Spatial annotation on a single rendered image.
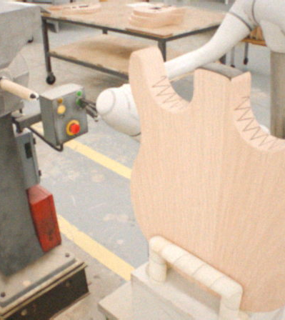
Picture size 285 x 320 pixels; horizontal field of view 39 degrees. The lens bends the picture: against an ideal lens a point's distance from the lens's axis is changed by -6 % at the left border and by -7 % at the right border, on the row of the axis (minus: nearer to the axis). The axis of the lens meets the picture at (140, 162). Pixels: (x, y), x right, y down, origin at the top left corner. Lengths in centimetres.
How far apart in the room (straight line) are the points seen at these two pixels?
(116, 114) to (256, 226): 70
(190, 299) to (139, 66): 42
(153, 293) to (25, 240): 124
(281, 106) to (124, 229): 154
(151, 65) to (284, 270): 36
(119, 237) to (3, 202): 98
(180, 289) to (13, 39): 73
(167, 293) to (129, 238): 179
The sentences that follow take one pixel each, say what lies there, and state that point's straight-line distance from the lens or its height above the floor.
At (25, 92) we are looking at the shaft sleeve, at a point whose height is 126.
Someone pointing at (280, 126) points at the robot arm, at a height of 110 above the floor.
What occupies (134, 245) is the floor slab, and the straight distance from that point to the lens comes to 251.
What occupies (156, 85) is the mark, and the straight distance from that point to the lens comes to 64.
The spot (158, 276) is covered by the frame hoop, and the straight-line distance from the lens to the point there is 78.
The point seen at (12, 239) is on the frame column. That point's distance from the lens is 193.
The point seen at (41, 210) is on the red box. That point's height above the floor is 56.
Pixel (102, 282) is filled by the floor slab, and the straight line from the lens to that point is 231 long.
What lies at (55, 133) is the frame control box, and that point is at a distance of 162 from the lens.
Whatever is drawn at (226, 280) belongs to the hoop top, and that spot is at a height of 121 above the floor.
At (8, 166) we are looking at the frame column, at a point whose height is 83.
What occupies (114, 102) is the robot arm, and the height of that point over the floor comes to 123.
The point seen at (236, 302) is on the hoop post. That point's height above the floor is 118.
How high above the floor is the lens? 170
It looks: 31 degrees down
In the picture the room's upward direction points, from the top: 2 degrees counter-clockwise
